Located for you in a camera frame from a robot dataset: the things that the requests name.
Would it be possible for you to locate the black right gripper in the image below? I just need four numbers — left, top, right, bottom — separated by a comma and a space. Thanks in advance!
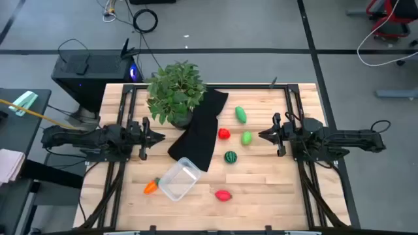
258, 112, 297, 157

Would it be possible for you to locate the black cloth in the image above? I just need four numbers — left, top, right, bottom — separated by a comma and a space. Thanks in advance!
167, 88, 229, 173

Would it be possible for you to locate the white and yellow cable bundle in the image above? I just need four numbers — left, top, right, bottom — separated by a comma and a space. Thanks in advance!
102, 0, 118, 23

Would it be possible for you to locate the black aluminium rig frame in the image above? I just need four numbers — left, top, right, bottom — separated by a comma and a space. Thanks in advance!
80, 83, 360, 235

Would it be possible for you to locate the green leafy plant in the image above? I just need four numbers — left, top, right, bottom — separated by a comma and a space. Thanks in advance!
144, 60, 208, 125

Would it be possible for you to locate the pink cloth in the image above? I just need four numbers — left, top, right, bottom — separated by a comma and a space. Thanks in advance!
0, 148, 26, 184

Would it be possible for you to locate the clear plastic container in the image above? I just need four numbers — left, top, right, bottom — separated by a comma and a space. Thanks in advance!
157, 157, 202, 202

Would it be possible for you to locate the striped toy watermelon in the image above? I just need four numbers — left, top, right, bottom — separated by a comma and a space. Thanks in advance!
223, 150, 238, 165

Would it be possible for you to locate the black computer tower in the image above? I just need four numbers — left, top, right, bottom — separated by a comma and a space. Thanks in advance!
51, 38, 144, 114

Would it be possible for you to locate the black cable bundle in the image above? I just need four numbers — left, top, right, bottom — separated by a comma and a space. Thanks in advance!
298, 161, 347, 228
81, 161, 127, 229

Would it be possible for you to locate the green toy cucumber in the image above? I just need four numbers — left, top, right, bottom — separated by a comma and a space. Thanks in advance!
234, 106, 248, 125

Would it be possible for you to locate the white floor cable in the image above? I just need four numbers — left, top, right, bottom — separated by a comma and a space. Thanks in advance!
357, 0, 418, 68

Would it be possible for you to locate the coiled black cable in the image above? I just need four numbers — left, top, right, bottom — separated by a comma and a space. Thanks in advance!
133, 8, 159, 34

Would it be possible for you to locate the pink toy dragon fruit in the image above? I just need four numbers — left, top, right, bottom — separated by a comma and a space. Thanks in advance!
214, 189, 233, 202

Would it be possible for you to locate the black plant pot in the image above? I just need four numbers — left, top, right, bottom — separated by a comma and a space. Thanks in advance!
169, 112, 193, 131

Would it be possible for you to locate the mint green stapler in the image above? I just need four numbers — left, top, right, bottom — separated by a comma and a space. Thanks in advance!
8, 90, 39, 118

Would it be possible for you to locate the yellow hanging cable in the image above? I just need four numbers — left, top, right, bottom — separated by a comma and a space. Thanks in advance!
0, 99, 78, 131

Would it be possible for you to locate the orange toy carrot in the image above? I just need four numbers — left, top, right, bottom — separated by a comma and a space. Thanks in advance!
143, 177, 161, 195

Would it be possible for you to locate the black desk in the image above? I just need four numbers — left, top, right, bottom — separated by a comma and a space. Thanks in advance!
0, 87, 52, 157

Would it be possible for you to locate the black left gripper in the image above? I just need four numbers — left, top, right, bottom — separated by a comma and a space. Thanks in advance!
127, 116, 166, 161

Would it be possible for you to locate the black cable with adapter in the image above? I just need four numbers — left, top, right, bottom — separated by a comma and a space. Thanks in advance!
57, 38, 91, 76

